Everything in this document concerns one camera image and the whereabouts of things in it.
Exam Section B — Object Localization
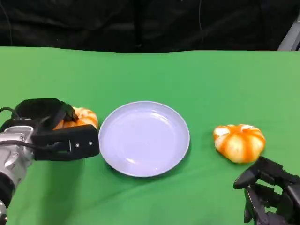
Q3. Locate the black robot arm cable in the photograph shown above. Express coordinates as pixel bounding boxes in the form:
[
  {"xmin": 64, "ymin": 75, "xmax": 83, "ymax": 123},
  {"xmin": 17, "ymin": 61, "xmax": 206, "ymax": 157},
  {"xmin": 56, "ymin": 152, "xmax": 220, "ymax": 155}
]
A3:
[{"xmin": 0, "ymin": 107, "xmax": 71, "ymax": 153}]

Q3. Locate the green table cloth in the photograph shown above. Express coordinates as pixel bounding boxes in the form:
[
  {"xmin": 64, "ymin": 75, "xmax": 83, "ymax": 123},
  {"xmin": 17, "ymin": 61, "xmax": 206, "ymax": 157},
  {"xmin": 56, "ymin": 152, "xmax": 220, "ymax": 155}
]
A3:
[{"xmin": 0, "ymin": 46, "xmax": 300, "ymax": 225}]

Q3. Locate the lilac plate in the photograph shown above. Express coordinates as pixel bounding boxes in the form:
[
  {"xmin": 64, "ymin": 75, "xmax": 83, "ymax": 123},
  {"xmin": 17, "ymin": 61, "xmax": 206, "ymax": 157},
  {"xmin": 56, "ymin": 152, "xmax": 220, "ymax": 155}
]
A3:
[{"xmin": 98, "ymin": 100, "xmax": 191, "ymax": 178}]

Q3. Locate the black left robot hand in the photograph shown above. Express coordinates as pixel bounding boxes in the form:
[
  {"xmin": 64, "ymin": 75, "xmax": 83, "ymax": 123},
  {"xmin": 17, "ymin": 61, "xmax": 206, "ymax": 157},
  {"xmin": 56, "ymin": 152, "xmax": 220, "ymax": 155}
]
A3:
[{"xmin": 14, "ymin": 97, "xmax": 78, "ymax": 130}]

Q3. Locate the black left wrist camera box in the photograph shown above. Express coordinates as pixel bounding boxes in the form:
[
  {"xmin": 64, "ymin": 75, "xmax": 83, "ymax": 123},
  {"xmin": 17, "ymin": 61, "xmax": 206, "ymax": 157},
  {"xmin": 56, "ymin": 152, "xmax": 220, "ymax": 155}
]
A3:
[{"xmin": 31, "ymin": 124, "xmax": 100, "ymax": 162}]

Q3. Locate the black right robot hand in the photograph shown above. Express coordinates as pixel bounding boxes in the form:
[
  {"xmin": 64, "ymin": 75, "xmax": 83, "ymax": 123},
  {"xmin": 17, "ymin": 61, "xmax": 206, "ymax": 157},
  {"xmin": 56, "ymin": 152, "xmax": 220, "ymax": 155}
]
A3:
[{"xmin": 233, "ymin": 156, "xmax": 300, "ymax": 225}]

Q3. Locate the orange white toy bread roll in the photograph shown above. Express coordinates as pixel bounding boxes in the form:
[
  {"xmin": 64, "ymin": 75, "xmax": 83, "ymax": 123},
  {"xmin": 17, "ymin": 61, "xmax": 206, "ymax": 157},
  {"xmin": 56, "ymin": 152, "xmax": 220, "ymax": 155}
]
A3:
[
  {"xmin": 212, "ymin": 123, "xmax": 267, "ymax": 165},
  {"xmin": 52, "ymin": 107, "xmax": 98, "ymax": 131}
]

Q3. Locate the grey metal frame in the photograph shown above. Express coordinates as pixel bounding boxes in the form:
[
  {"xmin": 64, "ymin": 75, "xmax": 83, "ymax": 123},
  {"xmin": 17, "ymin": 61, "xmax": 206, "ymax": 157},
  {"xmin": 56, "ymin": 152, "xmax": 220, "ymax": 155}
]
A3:
[{"xmin": 277, "ymin": 20, "xmax": 300, "ymax": 52}]

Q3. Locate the black backdrop curtain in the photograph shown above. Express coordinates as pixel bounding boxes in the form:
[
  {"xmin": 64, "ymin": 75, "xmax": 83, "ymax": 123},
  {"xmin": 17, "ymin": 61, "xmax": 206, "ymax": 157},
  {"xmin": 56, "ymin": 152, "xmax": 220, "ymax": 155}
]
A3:
[{"xmin": 0, "ymin": 0, "xmax": 300, "ymax": 54}]

